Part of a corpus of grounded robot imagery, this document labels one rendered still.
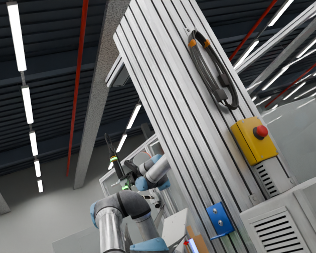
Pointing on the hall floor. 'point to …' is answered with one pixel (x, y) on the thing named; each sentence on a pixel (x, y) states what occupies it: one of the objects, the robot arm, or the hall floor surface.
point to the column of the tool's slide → (162, 205)
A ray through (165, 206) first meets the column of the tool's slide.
